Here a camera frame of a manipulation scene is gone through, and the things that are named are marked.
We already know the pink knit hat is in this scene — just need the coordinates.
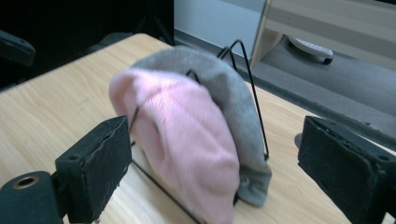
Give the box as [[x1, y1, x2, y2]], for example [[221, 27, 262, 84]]
[[108, 68, 241, 224]]

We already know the gray knit hat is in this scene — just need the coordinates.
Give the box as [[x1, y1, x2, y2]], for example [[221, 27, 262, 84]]
[[130, 46, 273, 208]]

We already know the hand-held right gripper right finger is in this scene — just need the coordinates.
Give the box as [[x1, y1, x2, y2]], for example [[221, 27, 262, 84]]
[[297, 116, 396, 224]]

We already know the black wire rack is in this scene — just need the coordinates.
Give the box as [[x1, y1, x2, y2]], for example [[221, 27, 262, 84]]
[[129, 39, 270, 224]]

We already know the white power strip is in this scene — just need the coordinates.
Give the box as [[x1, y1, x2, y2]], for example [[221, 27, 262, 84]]
[[288, 36, 334, 65]]

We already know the light wooden furniture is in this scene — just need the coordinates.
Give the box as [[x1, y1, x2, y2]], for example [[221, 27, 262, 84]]
[[250, 0, 396, 71]]

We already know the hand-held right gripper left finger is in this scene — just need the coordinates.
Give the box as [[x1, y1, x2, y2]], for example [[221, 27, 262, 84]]
[[55, 116, 133, 224]]

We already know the white cabinet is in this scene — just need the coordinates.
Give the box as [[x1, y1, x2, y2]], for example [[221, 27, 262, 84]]
[[174, 0, 269, 59]]

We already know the dark chair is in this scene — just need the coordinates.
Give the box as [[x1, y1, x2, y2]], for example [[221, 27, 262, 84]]
[[0, 30, 36, 68]]

